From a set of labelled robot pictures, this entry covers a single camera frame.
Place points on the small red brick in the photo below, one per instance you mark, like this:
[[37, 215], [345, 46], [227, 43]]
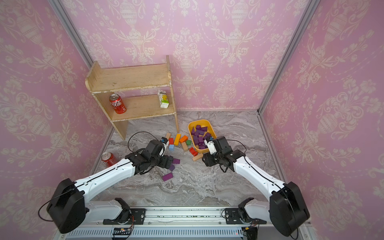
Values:
[[193, 152]]

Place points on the purple brick centre long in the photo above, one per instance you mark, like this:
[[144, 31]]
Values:
[[176, 161]]

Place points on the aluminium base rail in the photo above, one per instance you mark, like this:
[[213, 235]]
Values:
[[185, 223]]

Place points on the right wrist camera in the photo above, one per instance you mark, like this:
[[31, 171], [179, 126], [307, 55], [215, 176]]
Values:
[[211, 146]]

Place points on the orange brick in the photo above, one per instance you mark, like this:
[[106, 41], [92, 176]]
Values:
[[183, 139]]

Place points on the yellow long brick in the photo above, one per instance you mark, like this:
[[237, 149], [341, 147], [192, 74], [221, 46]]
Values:
[[177, 139]]

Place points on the natural wood brick small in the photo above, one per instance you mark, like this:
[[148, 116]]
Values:
[[198, 157]]

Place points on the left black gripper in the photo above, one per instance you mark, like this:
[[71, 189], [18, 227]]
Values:
[[165, 164]]

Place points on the wooden two-tier shelf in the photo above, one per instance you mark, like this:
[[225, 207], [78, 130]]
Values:
[[101, 83]]

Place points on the red cola can on floor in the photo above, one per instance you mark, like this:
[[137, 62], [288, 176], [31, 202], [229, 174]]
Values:
[[108, 159]]

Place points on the yellow plastic storage bin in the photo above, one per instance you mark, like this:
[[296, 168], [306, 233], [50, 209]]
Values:
[[197, 135]]

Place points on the beige wood brick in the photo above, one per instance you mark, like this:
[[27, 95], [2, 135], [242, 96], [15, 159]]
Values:
[[185, 147]]

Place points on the green white juice carton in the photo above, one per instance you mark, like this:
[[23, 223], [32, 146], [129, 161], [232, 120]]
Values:
[[163, 98]]

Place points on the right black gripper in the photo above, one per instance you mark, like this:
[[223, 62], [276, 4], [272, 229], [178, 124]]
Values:
[[208, 161]]

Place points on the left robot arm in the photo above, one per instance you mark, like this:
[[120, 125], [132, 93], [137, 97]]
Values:
[[72, 203]]

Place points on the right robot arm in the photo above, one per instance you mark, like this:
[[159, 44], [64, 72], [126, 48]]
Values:
[[285, 207]]

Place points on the red cola can on shelf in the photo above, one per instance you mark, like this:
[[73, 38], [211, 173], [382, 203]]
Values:
[[117, 103]]

